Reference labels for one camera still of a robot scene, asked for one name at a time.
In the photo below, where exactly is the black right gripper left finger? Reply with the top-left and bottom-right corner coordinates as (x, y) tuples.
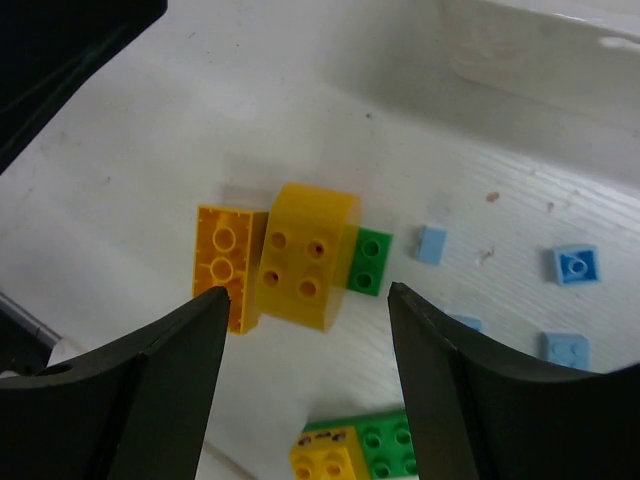
(1, 287), (230, 479)

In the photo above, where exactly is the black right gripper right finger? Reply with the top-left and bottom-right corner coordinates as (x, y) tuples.
(388, 283), (639, 479)

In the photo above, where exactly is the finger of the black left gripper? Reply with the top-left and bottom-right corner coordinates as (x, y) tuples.
(1, 0), (168, 170)

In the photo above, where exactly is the green lego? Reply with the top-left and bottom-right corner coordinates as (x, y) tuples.
(347, 228), (393, 297)
(304, 408), (418, 479)

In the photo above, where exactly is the yellow rounded butterfly lego brick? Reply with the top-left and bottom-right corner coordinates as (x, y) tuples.
(256, 182), (361, 332)

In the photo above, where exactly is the light blue lego plate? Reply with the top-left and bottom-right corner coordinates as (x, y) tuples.
(449, 314), (483, 332)

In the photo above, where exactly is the green lego beside yellow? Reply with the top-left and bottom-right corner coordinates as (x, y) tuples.
(304, 408), (418, 479)

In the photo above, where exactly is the light blue lego bottom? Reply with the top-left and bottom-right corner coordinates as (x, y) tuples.
(541, 332), (590, 371)

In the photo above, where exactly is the yellow small lego brick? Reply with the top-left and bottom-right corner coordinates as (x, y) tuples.
(289, 426), (370, 480)

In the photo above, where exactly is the light blue lego stud up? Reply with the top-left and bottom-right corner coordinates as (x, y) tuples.
(543, 244), (601, 288)

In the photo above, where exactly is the light blue small lego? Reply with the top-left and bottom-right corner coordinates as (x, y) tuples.
(415, 226), (447, 265)

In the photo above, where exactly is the yellow rectangular lego brick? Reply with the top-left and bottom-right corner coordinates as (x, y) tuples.
(192, 205), (268, 335)

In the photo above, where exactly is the white divided plastic container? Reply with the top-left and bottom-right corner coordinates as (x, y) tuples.
(437, 1), (639, 111)

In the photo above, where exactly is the left aluminium rail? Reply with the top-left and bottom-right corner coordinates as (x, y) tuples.
(0, 294), (61, 376)

